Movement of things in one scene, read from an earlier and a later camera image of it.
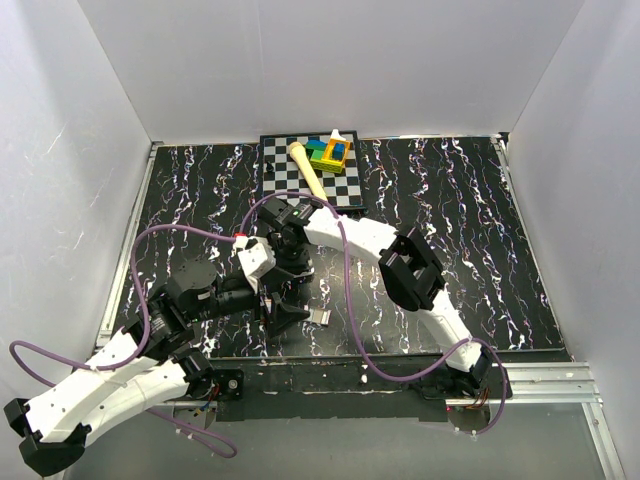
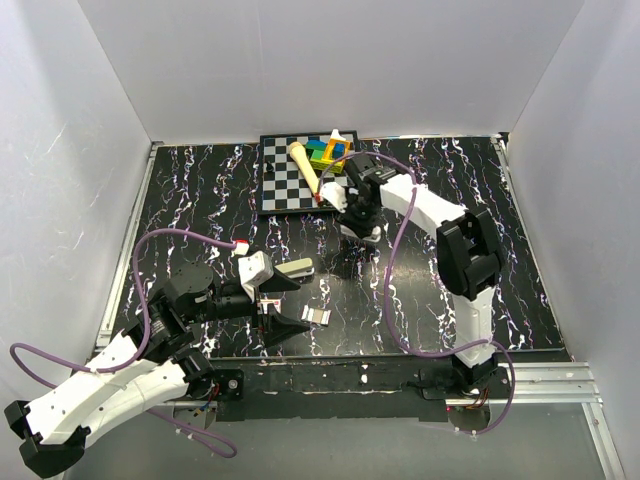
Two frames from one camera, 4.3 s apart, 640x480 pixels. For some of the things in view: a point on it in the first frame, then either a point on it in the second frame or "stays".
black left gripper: x=281 y=315 -> x=276 y=328
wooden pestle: x=297 y=151 stays
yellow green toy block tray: x=331 y=155 stays
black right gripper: x=298 y=267 -> x=361 y=228
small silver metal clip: x=320 y=315 stays
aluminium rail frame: x=560 y=383 stays
